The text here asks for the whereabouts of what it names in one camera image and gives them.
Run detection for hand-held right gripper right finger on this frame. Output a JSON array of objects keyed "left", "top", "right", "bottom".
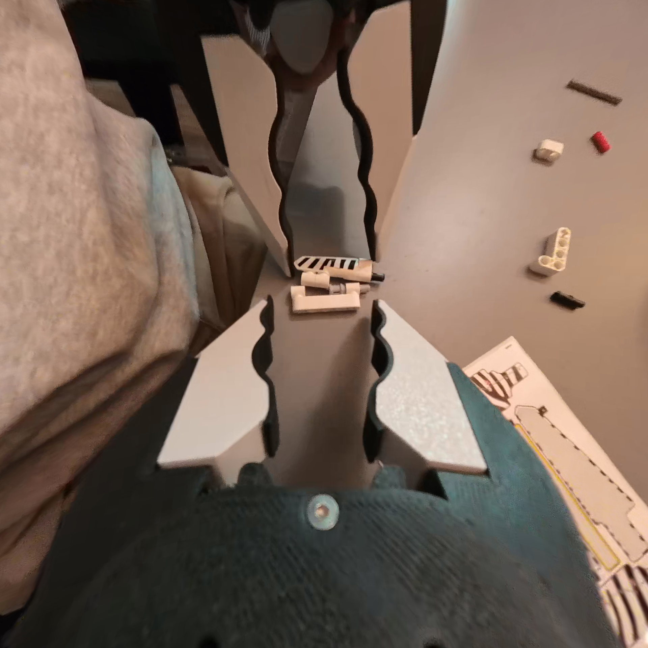
[{"left": 362, "top": 299, "right": 489, "bottom": 486}]

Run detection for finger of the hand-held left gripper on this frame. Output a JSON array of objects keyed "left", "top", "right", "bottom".
[
  {"left": 335, "top": 2, "right": 415, "bottom": 263},
  {"left": 201, "top": 34, "right": 297, "bottom": 278}
]

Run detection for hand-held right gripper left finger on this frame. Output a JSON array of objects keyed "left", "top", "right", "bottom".
[{"left": 157, "top": 295, "right": 280, "bottom": 487}]

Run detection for white lego beam assembly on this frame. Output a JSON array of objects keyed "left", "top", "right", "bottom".
[{"left": 290, "top": 282, "right": 370, "bottom": 315}]

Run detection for zebra striped white lego panel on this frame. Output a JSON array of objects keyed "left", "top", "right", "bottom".
[{"left": 294, "top": 255, "right": 385, "bottom": 290}]

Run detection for dark brown lego axle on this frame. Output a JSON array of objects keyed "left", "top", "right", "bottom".
[{"left": 566, "top": 79, "right": 623, "bottom": 106}]

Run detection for white bent lego liftarm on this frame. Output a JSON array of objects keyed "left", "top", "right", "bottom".
[{"left": 529, "top": 227, "right": 573, "bottom": 276}]

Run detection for person's left hand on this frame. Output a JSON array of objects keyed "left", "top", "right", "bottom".
[{"left": 273, "top": 66, "right": 339, "bottom": 94}]

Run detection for beige trousers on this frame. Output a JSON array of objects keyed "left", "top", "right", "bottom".
[{"left": 167, "top": 164, "right": 269, "bottom": 355}]

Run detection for zebra print sticker sheet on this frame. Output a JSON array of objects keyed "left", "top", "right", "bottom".
[{"left": 463, "top": 335, "right": 648, "bottom": 648}]

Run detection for grey sweatshirt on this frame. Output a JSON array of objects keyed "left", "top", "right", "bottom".
[{"left": 0, "top": 0, "right": 203, "bottom": 613}]

